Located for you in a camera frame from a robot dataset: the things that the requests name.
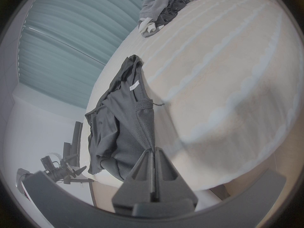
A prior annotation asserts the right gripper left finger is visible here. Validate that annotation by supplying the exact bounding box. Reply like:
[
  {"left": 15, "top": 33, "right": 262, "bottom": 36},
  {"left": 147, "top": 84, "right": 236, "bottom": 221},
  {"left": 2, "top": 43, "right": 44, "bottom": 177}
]
[{"left": 112, "top": 149, "right": 153, "bottom": 214}]

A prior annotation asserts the bed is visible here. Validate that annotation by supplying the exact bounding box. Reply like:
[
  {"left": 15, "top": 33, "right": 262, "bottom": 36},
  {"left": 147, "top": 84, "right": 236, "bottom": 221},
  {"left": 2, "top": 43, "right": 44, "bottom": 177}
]
[{"left": 82, "top": 0, "right": 302, "bottom": 206}]

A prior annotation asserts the pile of clothes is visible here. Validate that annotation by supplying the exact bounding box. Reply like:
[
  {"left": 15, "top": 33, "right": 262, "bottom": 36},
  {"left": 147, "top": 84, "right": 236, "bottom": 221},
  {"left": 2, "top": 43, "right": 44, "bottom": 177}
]
[{"left": 138, "top": 0, "right": 216, "bottom": 38}]

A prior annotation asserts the black T-shirt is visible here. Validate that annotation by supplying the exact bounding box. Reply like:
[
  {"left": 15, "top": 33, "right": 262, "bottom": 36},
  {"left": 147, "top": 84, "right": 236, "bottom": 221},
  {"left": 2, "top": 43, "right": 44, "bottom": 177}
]
[{"left": 85, "top": 54, "right": 165, "bottom": 181}]

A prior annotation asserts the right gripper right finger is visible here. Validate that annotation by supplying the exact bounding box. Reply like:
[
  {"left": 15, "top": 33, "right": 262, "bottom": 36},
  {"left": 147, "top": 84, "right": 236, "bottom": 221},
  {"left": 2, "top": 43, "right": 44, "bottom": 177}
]
[{"left": 155, "top": 147, "right": 198, "bottom": 208}]

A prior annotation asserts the black chest of drawers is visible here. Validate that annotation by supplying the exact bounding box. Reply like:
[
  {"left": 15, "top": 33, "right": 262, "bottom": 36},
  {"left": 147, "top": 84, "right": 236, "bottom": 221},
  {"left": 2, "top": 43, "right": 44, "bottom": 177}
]
[{"left": 71, "top": 121, "right": 83, "bottom": 167}]

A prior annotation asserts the black dressing table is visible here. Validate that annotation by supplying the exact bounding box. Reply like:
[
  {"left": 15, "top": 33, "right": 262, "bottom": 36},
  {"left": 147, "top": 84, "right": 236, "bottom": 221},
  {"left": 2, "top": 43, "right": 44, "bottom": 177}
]
[{"left": 63, "top": 142, "right": 72, "bottom": 162}]

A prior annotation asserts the blue-green curtain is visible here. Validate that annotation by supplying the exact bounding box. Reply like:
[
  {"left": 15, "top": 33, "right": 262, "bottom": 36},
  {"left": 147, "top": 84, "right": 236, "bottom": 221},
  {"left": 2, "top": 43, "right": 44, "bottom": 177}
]
[
  {"left": 18, "top": 27, "right": 106, "bottom": 110},
  {"left": 25, "top": 0, "right": 164, "bottom": 65}
]

